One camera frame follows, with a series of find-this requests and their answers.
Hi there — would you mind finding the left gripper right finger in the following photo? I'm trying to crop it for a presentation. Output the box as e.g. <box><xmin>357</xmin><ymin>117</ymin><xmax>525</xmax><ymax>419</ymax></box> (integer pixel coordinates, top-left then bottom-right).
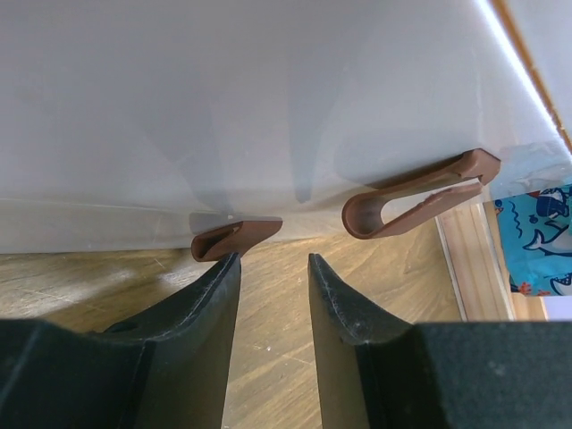
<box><xmin>307</xmin><ymin>254</ymin><xmax>571</xmax><ymax>428</ymax></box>

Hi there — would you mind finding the blue patterned garment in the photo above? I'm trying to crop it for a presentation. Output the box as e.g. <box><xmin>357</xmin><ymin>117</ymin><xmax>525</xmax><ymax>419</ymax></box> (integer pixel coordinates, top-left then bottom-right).
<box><xmin>493</xmin><ymin>185</ymin><xmax>571</xmax><ymax>297</ymax></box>

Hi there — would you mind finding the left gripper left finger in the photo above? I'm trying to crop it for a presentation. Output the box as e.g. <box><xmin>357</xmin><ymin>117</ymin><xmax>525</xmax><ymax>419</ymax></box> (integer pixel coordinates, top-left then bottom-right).
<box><xmin>1</xmin><ymin>254</ymin><xmax>241</xmax><ymax>428</ymax></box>

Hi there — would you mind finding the white drawer unit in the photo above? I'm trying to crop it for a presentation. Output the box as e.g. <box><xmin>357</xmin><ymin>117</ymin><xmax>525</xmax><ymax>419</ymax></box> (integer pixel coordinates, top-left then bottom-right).
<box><xmin>1</xmin><ymin>1</ymin><xmax>571</xmax><ymax>254</ymax></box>

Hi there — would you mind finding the wooden tray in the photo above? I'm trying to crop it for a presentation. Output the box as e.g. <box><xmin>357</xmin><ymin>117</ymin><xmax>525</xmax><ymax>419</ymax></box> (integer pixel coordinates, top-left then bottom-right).
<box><xmin>436</xmin><ymin>202</ymin><xmax>548</xmax><ymax>322</ymax></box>

